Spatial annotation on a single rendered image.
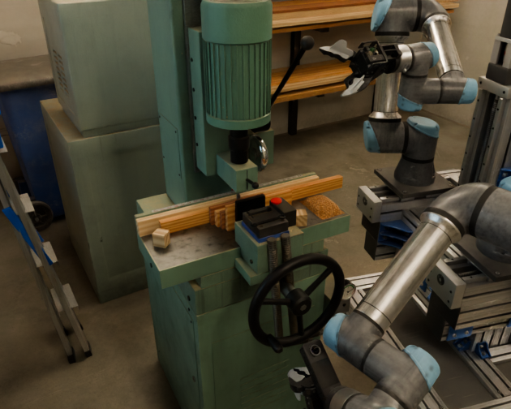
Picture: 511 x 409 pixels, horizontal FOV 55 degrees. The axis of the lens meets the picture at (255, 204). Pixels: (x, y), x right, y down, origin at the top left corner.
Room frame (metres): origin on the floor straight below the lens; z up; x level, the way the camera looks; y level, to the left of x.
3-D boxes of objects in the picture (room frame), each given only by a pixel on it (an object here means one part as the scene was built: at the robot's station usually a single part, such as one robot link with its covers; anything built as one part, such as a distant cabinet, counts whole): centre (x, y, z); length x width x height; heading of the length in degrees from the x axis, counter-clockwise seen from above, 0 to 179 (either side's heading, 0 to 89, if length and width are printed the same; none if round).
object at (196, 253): (1.19, 0.00, 0.87); 0.61 x 0.30 x 0.06; 118
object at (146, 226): (1.30, 0.06, 0.93); 0.60 x 0.02 x 0.05; 118
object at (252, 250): (1.11, -0.04, 0.92); 0.15 x 0.13 x 0.09; 118
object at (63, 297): (1.60, 0.89, 0.58); 0.27 x 0.25 x 1.16; 121
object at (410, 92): (1.43, -0.48, 1.23); 0.11 x 0.08 x 0.11; 87
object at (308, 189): (1.31, -0.01, 0.92); 0.62 x 0.02 x 0.04; 118
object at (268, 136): (1.52, -0.01, 1.02); 0.09 x 0.07 x 0.12; 118
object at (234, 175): (1.30, 0.05, 1.03); 0.14 x 0.07 x 0.09; 28
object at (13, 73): (2.86, 1.29, 0.48); 0.64 x 0.54 x 0.97; 123
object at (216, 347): (1.39, 0.10, 0.36); 0.58 x 0.45 x 0.71; 28
